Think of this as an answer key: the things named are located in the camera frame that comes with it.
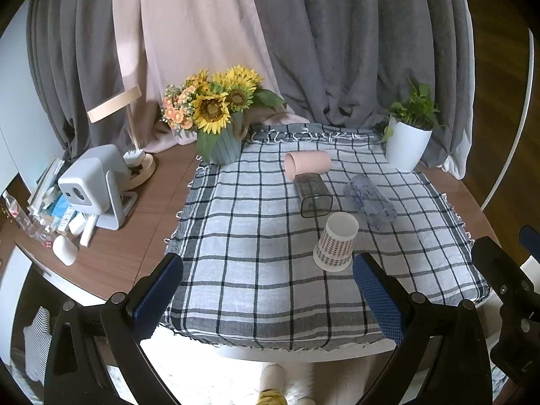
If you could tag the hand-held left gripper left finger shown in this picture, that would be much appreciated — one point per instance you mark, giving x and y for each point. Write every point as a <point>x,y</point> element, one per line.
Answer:
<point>157,295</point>

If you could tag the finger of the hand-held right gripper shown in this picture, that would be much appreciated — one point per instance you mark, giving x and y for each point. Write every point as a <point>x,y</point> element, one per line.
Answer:
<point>498,265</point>
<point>531,242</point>

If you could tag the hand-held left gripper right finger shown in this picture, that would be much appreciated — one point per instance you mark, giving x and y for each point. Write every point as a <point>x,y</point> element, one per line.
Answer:
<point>377,299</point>

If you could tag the checked paper cup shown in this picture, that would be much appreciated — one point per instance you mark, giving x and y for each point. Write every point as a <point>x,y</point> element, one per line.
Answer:
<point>335,244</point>

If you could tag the clear printed glass cup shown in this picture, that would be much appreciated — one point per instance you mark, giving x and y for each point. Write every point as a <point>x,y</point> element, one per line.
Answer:
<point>371,202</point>

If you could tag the dark transparent cup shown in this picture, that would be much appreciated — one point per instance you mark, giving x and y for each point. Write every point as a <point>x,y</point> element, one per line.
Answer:
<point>311,192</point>

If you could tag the pink cup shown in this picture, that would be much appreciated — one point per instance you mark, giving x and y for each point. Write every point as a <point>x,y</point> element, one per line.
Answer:
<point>310,163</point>

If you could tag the white remote control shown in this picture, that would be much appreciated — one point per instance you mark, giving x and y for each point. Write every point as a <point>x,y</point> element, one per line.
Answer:
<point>87,231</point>

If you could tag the white rounded case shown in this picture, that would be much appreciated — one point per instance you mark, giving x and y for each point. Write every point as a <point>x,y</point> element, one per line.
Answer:
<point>64,249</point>

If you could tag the checked grey white tablecloth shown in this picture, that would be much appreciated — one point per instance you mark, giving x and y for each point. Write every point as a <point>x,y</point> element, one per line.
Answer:
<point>253,240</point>

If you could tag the white curved rod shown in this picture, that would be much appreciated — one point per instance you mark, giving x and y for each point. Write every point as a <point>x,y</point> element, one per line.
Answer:
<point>517,126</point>

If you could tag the striped cloth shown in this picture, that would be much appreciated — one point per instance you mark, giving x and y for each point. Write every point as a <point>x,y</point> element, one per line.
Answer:
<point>37,341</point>

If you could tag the blue box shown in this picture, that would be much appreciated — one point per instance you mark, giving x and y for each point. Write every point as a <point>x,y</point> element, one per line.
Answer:
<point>57,213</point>

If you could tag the white and yellow slipper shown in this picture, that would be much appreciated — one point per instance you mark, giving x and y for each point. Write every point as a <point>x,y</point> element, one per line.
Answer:
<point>273,384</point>

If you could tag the white projector on stand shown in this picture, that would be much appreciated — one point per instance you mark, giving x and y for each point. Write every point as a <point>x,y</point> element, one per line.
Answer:
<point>90,177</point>

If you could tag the white ribbed plant pot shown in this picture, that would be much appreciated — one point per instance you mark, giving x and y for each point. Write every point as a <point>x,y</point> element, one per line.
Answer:
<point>407,147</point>

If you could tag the teal ribbed vase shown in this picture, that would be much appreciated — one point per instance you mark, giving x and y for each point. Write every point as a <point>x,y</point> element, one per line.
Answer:
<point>228,147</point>

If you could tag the clear plastic bottle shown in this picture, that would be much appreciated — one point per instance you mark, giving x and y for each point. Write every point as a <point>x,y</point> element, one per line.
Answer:
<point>14,211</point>

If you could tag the green potted plant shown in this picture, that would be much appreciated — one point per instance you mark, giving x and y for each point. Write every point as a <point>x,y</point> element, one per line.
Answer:
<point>415,107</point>

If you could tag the sunflower bouquet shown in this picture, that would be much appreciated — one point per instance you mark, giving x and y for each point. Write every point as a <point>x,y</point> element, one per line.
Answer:
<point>213,107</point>

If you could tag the wooden desk lamp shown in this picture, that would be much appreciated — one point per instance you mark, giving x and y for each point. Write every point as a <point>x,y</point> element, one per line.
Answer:
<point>114,103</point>

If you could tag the grey curtain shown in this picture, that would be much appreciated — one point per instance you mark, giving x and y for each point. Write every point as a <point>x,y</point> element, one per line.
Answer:
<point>358,50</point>

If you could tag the pink curtain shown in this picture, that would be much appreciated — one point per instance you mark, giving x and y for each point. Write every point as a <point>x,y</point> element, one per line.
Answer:
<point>181,29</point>

